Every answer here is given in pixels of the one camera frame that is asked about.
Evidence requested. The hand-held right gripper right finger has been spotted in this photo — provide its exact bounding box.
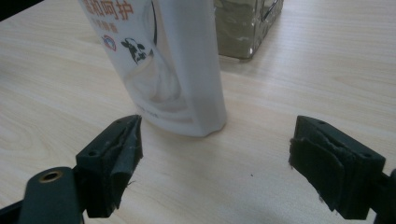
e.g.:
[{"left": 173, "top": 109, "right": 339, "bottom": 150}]
[{"left": 288, "top": 115, "right": 387, "bottom": 220}]

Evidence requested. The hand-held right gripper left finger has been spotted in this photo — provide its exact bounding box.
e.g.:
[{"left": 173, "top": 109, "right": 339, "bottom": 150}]
[{"left": 75, "top": 114, "right": 144, "bottom": 219}]

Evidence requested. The white bottle with cow print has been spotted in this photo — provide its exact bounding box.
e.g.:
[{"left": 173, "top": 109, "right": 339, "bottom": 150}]
[{"left": 78, "top": 0, "right": 228, "bottom": 138}]

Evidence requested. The clear glass container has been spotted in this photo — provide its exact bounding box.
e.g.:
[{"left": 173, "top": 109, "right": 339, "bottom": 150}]
[{"left": 213, "top": 0, "right": 285, "bottom": 60}]

